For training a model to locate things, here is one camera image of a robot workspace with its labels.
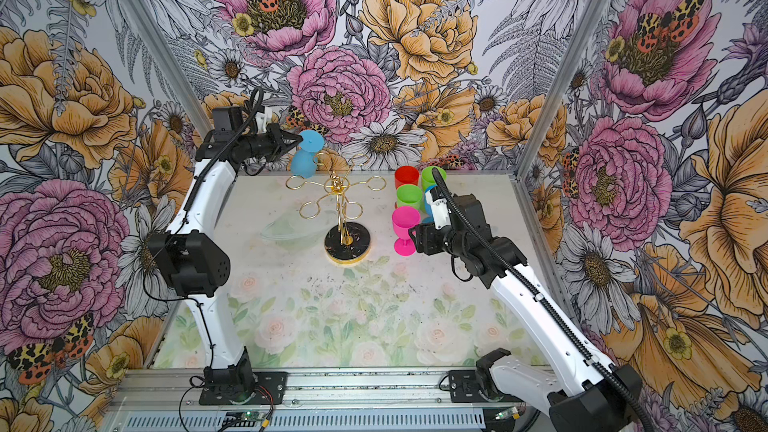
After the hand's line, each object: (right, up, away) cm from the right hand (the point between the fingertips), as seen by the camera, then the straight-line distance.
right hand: (422, 238), depth 75 cm
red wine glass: (-3, +18, +25) cm, 31 cm away
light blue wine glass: (-34, +21, +17) cm, 43 cm away
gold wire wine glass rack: (-22, -4, +22) cm, 31 cm away
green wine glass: (-2, +11, +25) cm, 28 cm away
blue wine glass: (+4, +5, +19) cm, 20 cm away
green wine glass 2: (+4, +16, +25) cm, 30 cm away
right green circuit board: (+20, -40, -4) cm, 45 cm away
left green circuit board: (-42, -41, -4) cm, 59 cm away
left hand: (-32, +25, +10) cm, 42 cm away
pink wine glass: (-4, +4, +17) cm, 18 cm away
